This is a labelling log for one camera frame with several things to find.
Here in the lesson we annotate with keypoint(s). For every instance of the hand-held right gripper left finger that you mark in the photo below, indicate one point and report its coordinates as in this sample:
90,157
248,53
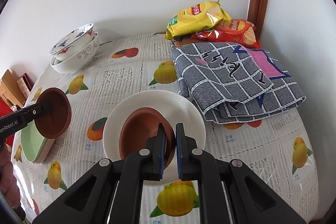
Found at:
162,150

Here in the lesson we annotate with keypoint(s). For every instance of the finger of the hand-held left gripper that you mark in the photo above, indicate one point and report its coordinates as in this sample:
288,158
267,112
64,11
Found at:
42,108

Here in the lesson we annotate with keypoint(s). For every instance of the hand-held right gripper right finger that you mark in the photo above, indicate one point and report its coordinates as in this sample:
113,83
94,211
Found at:
179,150

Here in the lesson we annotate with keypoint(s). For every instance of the small brown clay bowl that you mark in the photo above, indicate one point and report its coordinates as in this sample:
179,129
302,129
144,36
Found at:
141,132
56,113

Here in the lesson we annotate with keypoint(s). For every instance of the green plastic plate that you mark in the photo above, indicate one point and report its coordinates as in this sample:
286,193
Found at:
32,142

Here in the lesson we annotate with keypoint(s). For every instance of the person's left hand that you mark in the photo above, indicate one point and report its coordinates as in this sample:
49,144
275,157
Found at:
8,176

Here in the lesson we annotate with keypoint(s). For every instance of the red box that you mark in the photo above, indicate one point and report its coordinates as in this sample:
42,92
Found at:
4,108

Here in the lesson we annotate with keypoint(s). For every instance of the fruit print tablecloth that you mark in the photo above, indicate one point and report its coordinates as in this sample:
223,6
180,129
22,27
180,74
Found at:
246,161

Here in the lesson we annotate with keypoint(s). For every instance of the white bowl blue flower print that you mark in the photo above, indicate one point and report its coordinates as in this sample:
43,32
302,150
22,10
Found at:
71,41

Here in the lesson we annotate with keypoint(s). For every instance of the grey checked cloth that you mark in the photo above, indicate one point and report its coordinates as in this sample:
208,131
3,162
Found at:
231,77

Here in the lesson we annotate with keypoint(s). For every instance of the red chips bag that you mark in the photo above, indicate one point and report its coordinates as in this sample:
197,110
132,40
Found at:
233,31

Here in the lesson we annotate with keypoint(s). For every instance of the yellow chips bag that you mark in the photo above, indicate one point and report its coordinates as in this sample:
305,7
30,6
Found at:
195,18

